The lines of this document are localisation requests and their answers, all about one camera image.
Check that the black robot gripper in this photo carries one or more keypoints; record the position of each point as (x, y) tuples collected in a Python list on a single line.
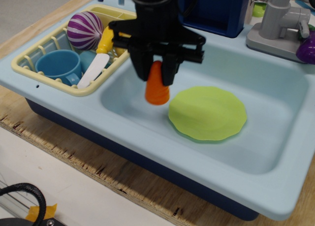
[(157, 25)]

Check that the grey toy faucet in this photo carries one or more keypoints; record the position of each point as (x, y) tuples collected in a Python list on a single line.
[(278, 33)]

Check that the yellow handled white toy knife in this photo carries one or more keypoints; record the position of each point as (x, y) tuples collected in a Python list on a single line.
[(105, 45)]

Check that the wooden board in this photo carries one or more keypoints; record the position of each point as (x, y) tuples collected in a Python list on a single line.
[(92, 186)]

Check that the blue plastic cup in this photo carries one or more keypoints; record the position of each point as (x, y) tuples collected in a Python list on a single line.
[(62, 64)]

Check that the dark blue plastic box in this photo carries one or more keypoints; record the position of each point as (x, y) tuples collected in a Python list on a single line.
[(223, 17)]

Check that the light blue toy sink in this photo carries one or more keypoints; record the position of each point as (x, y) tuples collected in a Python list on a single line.
[(262, 168)]

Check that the purple toy eggplant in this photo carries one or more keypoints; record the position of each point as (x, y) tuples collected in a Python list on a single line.
[(306, 51)]

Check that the green plastic cup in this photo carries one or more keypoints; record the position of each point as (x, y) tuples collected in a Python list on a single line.
[(259, 9)]

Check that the small blue plastic bowl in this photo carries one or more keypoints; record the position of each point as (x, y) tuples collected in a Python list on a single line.
[(87, 59)]

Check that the lime green plastic plate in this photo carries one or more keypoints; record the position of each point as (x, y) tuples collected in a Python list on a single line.
[(207, 113)]

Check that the purple white striped ball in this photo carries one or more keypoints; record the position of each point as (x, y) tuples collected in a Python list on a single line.
[(84, 30)]

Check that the orange toy carrot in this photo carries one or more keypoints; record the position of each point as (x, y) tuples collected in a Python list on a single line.
[(156, 92)]

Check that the yellow tape piece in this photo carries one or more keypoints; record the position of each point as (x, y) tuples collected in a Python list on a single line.
[(33, 212)]

